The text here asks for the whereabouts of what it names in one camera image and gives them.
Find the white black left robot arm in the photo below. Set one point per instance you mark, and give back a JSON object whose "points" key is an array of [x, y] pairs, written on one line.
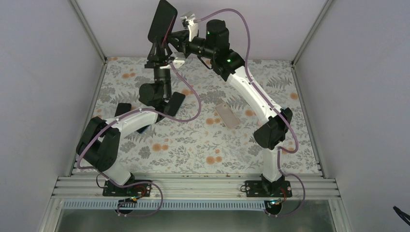
{"points": [[98, 147]]}

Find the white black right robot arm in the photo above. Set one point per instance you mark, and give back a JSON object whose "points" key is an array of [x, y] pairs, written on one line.
{"points": [[233, 69]]}

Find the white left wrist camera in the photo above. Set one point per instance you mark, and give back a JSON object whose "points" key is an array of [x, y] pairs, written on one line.
{"points": [[176, 60]]}

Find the black phone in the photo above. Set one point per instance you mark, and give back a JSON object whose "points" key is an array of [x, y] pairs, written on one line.
{"points": [[163, 21]]}

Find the cream phone case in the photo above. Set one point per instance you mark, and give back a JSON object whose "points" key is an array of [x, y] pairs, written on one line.
{"points": [[228, 117]]}

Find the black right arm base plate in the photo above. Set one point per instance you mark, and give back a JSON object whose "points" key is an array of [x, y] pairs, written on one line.
{"points": [[265, 189]]}

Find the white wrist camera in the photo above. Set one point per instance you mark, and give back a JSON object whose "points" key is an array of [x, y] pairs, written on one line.
{"points": [[176, 60], [188, 22]]}

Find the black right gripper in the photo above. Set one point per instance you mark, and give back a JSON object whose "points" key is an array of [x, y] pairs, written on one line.
{"points": [[182, 37]]}

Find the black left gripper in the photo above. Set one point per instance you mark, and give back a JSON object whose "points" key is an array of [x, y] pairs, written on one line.
{"points": [[159, 59]]}

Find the aluminium mounting rail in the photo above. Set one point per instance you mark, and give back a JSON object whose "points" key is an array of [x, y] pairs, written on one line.
{"points": [[198, 186]]}

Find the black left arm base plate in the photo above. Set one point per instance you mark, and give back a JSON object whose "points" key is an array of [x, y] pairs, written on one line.
{"points": [[135, 191]]}

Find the black object at corner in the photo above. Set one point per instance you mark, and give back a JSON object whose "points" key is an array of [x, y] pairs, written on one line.
{"points": [[404, 216]]}

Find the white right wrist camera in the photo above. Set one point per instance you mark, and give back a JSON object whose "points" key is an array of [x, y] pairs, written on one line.
{"points": [[188, 22]]}

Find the floral patterned table mat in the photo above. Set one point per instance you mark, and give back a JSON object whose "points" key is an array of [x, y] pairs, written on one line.
{"points": [[204, 145]]}

